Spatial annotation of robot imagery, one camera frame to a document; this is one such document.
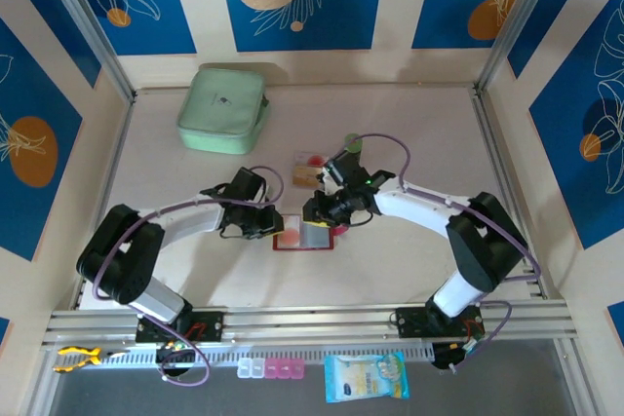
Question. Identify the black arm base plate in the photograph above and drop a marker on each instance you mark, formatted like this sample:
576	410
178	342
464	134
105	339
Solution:
409	323
214	326

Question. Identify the aluminium table edge rail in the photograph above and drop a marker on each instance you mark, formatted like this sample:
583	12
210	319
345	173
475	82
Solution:
490	143

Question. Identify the red card holder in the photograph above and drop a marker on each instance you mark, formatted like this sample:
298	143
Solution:
317	238

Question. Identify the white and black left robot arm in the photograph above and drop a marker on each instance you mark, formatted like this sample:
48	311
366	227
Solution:
190	218

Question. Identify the yellow and black pliers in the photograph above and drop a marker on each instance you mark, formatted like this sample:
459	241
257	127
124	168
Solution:
78	356

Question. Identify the aluminium frame post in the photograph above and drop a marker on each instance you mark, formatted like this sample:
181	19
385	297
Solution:
518	21
89	21

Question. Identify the mint green zip pouch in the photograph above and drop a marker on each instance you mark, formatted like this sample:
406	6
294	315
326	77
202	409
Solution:
219	104

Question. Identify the white and pink pill organizer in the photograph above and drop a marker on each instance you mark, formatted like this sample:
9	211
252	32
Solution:
270	369

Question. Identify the white card with red circle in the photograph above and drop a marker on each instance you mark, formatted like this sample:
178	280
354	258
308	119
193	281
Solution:
291	236
316	160

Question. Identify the blue wet wipes packet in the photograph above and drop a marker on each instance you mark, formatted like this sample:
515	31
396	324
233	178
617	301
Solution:
365	378

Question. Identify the gold card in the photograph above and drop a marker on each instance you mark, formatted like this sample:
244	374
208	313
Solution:
304	182
306	171

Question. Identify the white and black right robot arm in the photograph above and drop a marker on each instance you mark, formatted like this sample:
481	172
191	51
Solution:
414	206

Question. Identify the clear plastic card tray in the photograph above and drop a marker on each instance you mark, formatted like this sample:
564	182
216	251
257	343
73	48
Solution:
294	154

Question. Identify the green cylindrical can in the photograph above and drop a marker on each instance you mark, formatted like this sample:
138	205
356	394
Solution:
355	144

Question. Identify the aluminium mounting rail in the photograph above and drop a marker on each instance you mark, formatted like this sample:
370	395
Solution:
312	321

